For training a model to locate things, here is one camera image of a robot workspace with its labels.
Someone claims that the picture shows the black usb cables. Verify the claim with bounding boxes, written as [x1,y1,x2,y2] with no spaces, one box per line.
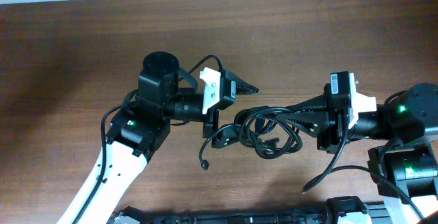
[198,106,305,171]

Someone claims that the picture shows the camera black cable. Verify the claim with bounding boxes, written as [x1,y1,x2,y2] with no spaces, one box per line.
[70,54,225,224]
[301,114,425,221]

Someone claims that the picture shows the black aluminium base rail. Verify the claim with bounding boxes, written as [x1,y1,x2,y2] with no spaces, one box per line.
[107,196,392,224]

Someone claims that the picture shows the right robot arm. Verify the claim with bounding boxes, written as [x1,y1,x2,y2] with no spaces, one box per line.
[274,84,437,223]

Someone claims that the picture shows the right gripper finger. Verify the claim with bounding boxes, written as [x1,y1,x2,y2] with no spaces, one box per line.
[271,112,329,138]
[285,95,328,113]

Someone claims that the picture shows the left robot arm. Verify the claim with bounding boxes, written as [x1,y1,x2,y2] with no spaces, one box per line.
[59,51,259,223]

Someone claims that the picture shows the right camera black cable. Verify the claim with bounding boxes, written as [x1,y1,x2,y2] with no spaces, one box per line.
[301,114,425,221]

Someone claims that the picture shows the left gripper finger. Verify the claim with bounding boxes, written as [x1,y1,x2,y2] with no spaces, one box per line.
[211,123,240,148]
[229,75,259,96]

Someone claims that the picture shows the left camera black cable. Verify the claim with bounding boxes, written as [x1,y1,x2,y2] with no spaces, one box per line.
[70,54,225,224]

